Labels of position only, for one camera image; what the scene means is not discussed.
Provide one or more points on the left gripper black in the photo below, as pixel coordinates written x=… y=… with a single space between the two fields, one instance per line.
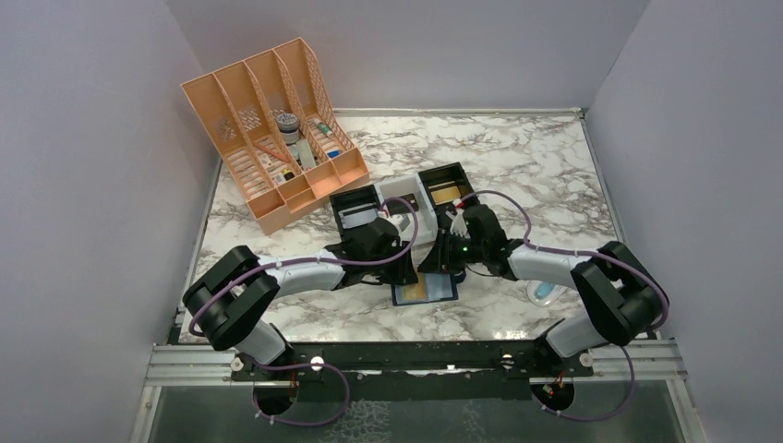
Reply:
x=403 y=269

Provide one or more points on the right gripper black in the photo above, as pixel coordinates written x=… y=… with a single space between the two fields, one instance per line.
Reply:
x=432 y=261

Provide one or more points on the blue leather card holder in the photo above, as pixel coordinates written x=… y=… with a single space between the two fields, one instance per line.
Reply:
x=439 y=288

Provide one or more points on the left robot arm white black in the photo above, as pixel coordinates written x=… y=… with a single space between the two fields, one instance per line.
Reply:
x=228 y=301

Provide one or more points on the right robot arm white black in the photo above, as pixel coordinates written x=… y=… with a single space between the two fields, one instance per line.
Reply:
x=620 y=299

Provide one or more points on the black credit card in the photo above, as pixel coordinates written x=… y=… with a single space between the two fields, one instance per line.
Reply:
x=404 y=205

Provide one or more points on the gold credit card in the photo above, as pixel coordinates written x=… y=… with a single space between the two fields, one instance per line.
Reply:
x=445 y=195

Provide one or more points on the silver credit card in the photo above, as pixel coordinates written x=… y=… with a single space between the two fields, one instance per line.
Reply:
x=357 y=216

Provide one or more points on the white plastic bin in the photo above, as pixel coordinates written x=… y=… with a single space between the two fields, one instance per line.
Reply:
x=423 y=228

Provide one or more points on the right black plastic bin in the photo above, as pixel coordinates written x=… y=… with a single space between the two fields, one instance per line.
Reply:
x=444 y=184

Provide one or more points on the black plastic bin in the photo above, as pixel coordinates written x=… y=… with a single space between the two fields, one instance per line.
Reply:
x=367 y=234
x=444 y=184

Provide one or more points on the left black plastic bin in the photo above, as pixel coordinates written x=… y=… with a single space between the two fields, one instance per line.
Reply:
x=367 y=234

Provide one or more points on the clear blue plastic case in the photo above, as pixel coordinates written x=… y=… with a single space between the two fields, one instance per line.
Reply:
x=544 y=293

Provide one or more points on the green white marker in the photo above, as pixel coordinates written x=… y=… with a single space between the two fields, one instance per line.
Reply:
x=323 y=128

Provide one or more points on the orange pencil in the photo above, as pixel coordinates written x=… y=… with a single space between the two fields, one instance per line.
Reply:
x=271 y=152

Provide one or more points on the grey round tape roll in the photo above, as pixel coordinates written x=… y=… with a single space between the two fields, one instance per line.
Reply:
x=288 y=124

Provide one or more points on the orange plastic file organizer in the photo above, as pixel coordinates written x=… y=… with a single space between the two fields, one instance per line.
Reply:
x=237 y=104

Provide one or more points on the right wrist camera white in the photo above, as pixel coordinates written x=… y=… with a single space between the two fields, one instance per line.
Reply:
x=455 y=212

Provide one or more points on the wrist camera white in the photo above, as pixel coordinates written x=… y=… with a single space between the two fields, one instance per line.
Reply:
x=455 y=212
x=401 y=221

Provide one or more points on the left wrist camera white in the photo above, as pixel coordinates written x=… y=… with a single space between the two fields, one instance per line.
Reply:
x=401 y=221

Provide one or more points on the black metal base rail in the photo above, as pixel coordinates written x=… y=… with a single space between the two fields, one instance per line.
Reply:
x=407 y=371

